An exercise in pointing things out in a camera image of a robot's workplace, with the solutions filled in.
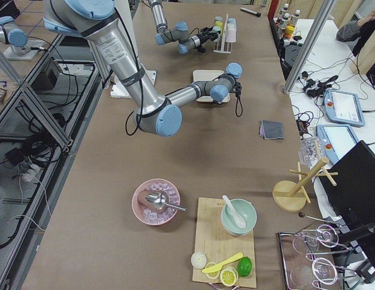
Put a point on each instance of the cream rabbit tray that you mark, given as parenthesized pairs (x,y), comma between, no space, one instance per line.
(206,75)

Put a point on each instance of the wooden mug tree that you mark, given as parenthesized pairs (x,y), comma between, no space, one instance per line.
(291,196)

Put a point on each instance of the blue teach pendant far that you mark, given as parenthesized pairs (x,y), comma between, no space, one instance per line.
(343,107)

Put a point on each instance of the aluminium frame post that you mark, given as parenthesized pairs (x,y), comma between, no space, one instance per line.
(309,42)

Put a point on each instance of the blue teach pendant near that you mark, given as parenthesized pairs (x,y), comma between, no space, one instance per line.
(337,140)

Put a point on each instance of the clear plastic cup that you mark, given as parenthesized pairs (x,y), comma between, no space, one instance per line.
(310,151)

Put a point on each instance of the cream white cup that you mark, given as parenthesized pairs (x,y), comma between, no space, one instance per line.
(231,26)

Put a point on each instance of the lemon slice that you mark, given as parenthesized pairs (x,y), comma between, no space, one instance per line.
(229,276)

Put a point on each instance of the metal cylinder black cap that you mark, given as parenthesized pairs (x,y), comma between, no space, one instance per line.
(251,12)

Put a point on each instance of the green cup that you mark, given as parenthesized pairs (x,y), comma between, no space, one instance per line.
(215,34)

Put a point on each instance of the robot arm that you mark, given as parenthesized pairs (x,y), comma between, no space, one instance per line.
(180,33)
(98,22)

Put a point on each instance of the pink bowl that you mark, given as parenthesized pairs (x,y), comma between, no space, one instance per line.
(140,206)

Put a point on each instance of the grey folded cloth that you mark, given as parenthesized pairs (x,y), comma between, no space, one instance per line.
(271,130)

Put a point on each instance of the white ceramic spoon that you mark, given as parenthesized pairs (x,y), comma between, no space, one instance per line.
(239,220)

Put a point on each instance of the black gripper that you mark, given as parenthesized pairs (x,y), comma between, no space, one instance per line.
(236,87)
(201,38)

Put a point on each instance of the metal scoop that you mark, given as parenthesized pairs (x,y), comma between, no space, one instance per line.
(160,202)

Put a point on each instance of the blue teach pendant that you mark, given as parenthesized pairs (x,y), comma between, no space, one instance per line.
(337,140)
(343,107)

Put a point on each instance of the yellow plastic knife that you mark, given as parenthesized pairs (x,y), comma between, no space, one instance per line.
(217,267)

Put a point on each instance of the wire glass rack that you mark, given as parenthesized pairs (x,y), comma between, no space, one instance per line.
(327,254)

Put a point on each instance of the white wire cup rack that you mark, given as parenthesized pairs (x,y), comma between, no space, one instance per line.
(222,46)

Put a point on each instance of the pink cup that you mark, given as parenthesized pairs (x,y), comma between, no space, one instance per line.
(231,36)

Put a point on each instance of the seated person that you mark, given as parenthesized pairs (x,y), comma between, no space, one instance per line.
(359,30)

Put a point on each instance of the green lime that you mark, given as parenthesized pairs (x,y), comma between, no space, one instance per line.
(244,267)

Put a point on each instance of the black monitor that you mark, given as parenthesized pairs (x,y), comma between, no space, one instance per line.
(353,196)

